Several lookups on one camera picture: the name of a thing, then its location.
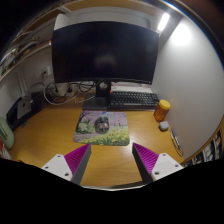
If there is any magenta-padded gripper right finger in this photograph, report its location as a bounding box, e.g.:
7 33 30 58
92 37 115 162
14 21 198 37
132 142 185 185

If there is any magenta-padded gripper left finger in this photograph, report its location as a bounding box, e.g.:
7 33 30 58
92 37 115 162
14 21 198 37
40 143 92 185

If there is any transparent computer mouse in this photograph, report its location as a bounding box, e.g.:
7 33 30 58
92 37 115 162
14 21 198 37
94 116 111 134

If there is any flower meadow print mouse pad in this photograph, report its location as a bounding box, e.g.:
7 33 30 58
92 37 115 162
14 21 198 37
73 110 131 147

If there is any small grey earbuds case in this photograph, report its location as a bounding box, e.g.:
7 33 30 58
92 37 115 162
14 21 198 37
158 120 170 132

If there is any amber jar with yellow lid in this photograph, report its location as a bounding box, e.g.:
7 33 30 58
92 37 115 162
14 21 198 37
153 99 171 123

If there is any dark mechanical keyboard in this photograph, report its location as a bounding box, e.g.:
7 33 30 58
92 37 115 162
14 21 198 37
108 89 160 111

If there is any silver and black computer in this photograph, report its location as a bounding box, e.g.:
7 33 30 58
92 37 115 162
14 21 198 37
5 92 44 132

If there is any pale green jug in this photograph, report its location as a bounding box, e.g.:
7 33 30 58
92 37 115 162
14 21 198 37
0 116 15 150

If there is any black computer monitor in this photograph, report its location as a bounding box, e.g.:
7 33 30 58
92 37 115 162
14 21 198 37
51 21 160 111

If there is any white tube light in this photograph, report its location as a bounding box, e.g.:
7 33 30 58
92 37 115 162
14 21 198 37
157 12 171 33

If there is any black pen with cord loop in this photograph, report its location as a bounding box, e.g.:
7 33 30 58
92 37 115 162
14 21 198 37
169 128 184 158

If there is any white cable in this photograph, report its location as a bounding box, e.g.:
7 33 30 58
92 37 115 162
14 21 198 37
41 81 84 106

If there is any black cable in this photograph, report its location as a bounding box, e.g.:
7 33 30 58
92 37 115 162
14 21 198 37
68 80 98 94

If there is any white wall outlet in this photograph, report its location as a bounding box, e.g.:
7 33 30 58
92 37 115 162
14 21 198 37
40 65 53 77

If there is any wooden wall shelf unit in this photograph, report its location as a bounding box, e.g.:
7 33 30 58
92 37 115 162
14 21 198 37
0 0 168 81

